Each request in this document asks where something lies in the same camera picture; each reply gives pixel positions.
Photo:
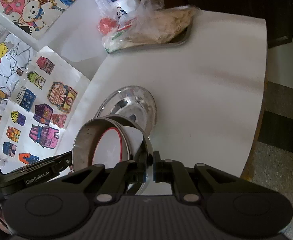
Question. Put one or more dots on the white printed tablecloth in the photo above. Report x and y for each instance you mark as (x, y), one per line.
(208, 91)

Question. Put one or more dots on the large stainless steel plate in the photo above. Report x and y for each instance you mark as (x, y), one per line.
(133, 102)

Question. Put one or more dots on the deep stainless steel bowl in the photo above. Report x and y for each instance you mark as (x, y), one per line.
(87, 139)

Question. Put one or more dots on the clear plastic bag with food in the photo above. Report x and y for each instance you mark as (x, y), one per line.
(105, 24)

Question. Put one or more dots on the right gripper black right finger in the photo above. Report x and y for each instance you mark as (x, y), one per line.
(177, 176)

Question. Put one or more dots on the houses drawing paper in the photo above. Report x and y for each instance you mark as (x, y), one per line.
(39, 110)

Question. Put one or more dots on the metal tray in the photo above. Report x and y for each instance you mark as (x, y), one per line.
(149, 28)

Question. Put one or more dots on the person's hand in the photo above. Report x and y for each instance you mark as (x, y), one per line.
(3, 225)

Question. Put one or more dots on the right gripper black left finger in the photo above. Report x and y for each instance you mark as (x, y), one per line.
(120, 177)

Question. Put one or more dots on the small white red-rimmed bowl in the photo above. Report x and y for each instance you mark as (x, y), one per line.
(117, 145)

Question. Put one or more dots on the girl with teddy drawing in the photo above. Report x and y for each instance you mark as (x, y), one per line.
(34, 17)

